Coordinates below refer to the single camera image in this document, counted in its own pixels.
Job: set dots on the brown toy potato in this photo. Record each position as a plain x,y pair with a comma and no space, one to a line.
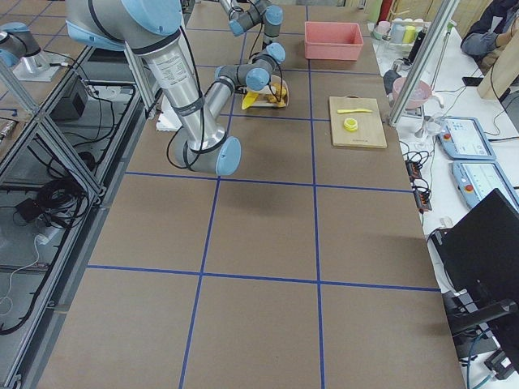
276,102

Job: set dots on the yellow toy corn cob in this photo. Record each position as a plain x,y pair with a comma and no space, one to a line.
249,99

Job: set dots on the beige dustpan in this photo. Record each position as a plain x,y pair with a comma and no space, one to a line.
261,101

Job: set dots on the tan toy ginger root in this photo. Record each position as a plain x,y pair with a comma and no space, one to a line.
278,90

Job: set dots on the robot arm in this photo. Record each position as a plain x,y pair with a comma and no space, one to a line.
261,12
152,30

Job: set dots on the pink plastic bin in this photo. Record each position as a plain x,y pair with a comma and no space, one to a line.
332,41

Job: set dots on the yellow toy lemon slice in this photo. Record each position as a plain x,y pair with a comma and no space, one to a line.
350,124

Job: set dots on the yellow plastic knife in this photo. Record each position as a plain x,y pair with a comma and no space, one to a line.
358,110

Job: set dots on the bamboo cutting board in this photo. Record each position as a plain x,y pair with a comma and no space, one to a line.
370,131

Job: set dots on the black power strip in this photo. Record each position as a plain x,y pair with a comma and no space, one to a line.
420,187

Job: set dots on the pink bowl on scale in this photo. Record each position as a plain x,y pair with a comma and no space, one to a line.
421,93

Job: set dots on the teach pendant far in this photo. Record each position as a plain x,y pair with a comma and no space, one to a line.
463,138

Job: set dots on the teach pendant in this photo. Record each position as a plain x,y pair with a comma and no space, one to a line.
476,179
463,138

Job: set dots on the stack of coloured cups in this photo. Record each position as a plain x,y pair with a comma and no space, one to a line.
399,31

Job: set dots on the teach pendant near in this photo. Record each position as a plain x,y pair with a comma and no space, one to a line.
476,179

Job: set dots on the black monitor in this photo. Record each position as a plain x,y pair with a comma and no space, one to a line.
480,252

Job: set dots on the person in dark clothes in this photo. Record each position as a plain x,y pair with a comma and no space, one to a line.
496,27

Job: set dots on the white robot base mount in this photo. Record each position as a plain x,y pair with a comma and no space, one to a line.
168,119

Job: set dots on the aluminium frame post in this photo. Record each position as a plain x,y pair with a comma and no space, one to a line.
434,33

